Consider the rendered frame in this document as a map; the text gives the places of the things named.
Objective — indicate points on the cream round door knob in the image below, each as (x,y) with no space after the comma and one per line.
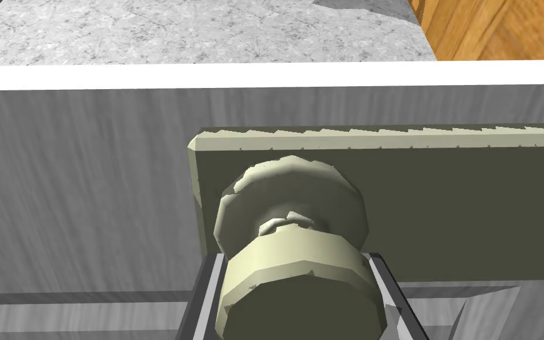
(295,283)

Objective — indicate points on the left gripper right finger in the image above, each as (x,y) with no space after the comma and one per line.
(397,307)

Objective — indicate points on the olive door leaf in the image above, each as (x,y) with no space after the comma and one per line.
(465,212)

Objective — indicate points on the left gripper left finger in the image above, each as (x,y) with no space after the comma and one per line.
(203,302)

